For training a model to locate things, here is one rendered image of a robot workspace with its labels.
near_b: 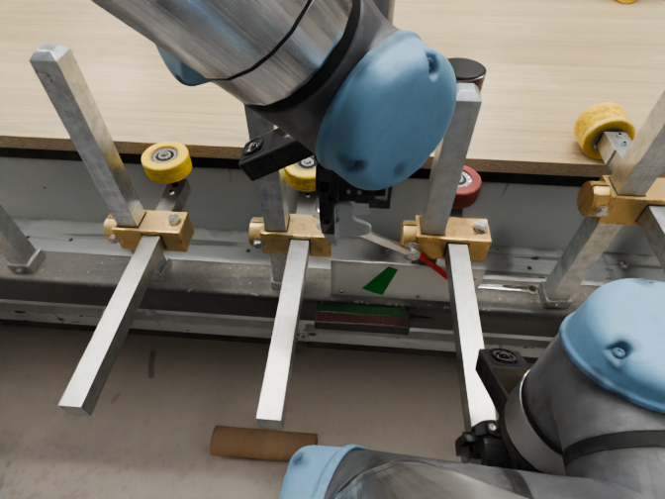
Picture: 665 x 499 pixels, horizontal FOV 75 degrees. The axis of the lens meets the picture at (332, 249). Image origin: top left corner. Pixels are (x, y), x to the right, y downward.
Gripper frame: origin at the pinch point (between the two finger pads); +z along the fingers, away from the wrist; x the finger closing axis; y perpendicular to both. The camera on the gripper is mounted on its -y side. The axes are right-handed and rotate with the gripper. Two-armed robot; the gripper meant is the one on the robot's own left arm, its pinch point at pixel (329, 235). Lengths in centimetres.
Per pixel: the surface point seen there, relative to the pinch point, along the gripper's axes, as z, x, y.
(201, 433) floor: 95, 2, -41
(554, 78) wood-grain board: 6, 55, 44
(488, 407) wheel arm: 9.2, -17.6, 20.3
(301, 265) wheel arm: 10.3, 2.8, -4.6
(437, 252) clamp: 11.7, 8.1, 16.8
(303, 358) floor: 95, 29, -13
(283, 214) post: 5.4, 8.8, -7.9
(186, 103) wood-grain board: 5, 38, -32
